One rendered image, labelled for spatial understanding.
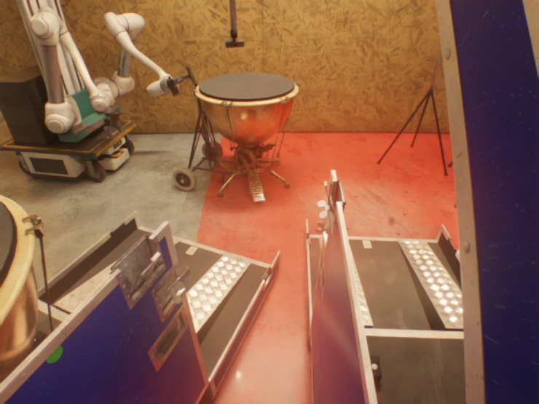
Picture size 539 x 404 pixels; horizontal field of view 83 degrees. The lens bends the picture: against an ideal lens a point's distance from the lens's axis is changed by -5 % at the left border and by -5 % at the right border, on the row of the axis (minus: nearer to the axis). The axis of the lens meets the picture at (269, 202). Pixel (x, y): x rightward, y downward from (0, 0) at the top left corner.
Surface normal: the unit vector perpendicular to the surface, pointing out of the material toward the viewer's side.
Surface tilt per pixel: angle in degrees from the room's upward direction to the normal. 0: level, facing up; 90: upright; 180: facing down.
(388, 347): 0
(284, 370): 0
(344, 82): 90
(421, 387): 0
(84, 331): 90
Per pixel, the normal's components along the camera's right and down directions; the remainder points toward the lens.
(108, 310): 0.93, 0.22
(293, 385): 0.00, -0.81
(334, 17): 0.01, 0.58
